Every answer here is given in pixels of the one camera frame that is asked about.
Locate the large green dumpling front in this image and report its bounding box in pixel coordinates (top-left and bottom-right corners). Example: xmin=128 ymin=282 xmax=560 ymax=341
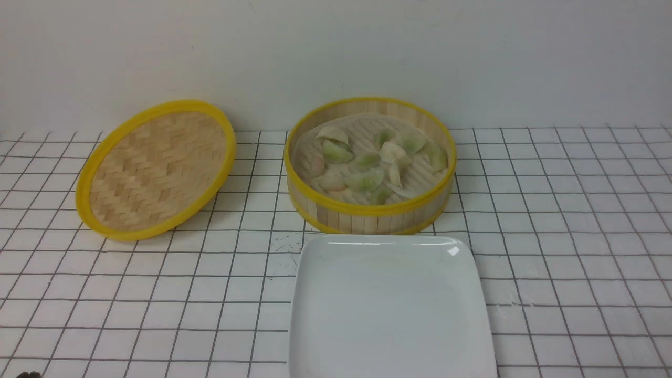
xmin=344 ymin=167 xmax=386 ymax=194

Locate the green dumpling front edge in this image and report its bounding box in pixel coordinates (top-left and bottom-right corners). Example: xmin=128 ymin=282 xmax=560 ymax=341
xmin=369 ymin=184 xmax=394 ymax=206

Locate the green dumpling left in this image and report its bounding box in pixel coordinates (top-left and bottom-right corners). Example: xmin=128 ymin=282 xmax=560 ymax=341
xmin=322 ymin=140 xmax=355 ymax=164

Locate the green dumpling far right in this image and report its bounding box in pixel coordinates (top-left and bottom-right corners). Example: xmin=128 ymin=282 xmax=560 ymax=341
xmin=427 ymin=143 xmax=447 ymax=174

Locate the pink dumpling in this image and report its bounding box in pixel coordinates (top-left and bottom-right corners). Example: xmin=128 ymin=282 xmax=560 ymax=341
xmin=315 ymin=175 xmax=347 ymax=192
xmin=309 ymin=154 xmax=326 ymax=177

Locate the woven bamboo steamer lid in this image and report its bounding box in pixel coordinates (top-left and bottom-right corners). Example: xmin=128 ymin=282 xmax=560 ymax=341
xmin=75 ymin=100 xmax=237 ymax=242

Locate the small green dumpling middle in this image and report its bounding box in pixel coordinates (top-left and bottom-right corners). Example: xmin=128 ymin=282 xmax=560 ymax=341
xmin=353 ymin=154 xmax=380 ymax=171

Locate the dark object bottom left corner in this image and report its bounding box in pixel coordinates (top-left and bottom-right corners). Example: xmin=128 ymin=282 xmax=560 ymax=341
xmin=16 ymin=371 xmax=42 ymax=378

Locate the white square ceramic plate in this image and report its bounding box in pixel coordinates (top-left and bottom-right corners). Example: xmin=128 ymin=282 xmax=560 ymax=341
xmin=287 ymin=235 xmax=498 ymax=377

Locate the bamboo steamer basket yellow rim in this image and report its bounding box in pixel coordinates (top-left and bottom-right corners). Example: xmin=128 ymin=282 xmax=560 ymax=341
xmin=284 ymin=97 xmax=456 ymax=235

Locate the white steamer liner cloth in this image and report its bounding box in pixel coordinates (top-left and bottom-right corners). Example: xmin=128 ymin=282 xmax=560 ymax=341
xmin=290 ymin=114 xmax=447 ymax=205

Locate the green dumpling back right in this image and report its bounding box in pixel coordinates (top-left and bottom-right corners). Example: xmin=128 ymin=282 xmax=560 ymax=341
xmin=395 ymin=132 xmax=427 ymax=155

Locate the green dumpling back centre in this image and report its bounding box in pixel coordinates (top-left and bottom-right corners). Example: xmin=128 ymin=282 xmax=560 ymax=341
xmin=373 ymin=129 xmax=394 ymax=151

